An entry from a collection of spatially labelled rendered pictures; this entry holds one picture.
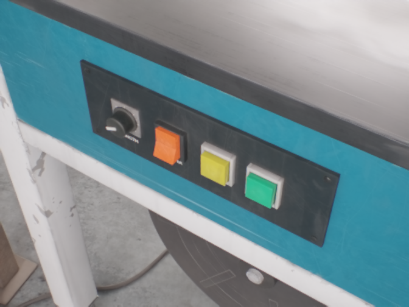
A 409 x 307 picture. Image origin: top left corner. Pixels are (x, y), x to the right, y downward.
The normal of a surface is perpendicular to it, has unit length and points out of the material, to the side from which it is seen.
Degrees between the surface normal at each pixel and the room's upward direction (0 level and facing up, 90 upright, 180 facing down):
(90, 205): 0
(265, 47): 0
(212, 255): 90
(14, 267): 90
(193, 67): 90
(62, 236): 90
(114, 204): 0
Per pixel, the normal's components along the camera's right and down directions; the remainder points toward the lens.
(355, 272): -0.55, 0.60
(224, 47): 0.00, -0.70
